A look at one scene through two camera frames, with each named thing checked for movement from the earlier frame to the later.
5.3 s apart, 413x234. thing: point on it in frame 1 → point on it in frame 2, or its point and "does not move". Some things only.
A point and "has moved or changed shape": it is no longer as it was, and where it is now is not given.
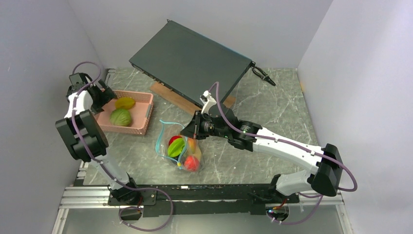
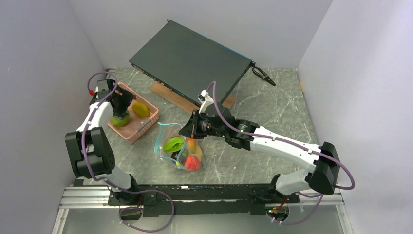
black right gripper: (191, 129) does not move
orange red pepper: (192, 143) does not move
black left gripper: (107, 95) → (127, 98)
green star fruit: (175, 148) has moved or changed shape
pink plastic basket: (140, 113) has moved or changed shape
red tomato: (191, 164) does not move
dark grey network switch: (188, 64) does not move
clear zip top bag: (184, 150) does not move
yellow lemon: (197, 154) does not move
